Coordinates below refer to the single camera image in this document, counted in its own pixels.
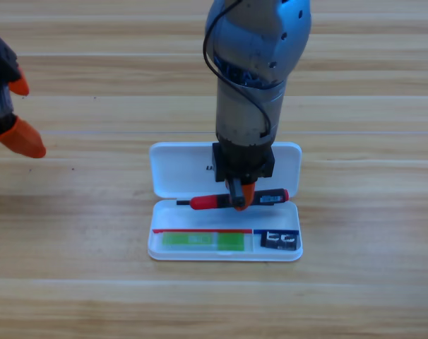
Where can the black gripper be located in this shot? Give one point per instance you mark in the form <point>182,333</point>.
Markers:
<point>242,162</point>
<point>0,63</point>

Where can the black marker with red cap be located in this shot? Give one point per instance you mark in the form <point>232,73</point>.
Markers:
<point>207,202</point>

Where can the green white highlighter pen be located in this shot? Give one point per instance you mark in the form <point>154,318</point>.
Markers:
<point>228,242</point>

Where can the white Unitree pencil case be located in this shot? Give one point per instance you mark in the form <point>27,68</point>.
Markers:
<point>171,166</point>

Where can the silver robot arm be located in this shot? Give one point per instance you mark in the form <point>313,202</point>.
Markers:
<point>249,116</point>

